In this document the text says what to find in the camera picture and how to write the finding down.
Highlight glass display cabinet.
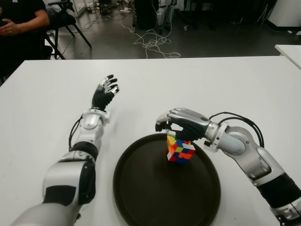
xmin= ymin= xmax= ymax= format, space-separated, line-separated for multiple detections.
xmin=69 ymin=0 xmax=87 ymax=17

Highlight multicoloured Rubik's cube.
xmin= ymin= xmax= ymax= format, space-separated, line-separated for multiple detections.
xmin=166 ymin=134 xmax=196 ymax=165

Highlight seated person in black shirt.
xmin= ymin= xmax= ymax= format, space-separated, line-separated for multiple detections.
xmin=0 ymin=0 xmax=51 ymax=80

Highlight tangled white floor cable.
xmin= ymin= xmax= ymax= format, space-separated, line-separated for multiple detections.
xmin=120 ymin=21 xmax=182 ymax=59

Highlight black folding chair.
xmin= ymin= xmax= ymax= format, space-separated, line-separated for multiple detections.
xmin=44 ymin=0 xmax=92 ymax=60

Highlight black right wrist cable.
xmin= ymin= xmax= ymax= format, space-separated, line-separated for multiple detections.
xmin=209 ymin=112 xmax=265 ymax=149

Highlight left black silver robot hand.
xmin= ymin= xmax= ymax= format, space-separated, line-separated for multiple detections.
xmin=92 ymin=74 xmax=120 ymax=112

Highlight white cabinet with black base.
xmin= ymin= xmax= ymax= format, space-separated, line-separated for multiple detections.
xmin=267 ymin=0 xmax=301 ymax=31

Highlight white side table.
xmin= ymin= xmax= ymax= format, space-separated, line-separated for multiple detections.
xmin=274 ymin=44 xmax=301 ymax=70

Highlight dark brown round plate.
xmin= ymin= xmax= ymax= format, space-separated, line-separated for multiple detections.
xmin=112 ymin=133 xmax=221 ymax=226

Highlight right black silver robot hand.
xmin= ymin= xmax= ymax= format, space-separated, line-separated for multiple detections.
xmin=155 ymin=107 xmax=211 ymax=141

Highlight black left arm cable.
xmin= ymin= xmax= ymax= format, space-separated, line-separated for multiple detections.
xmin=69 ymin=116 xmax=84 ymax=151

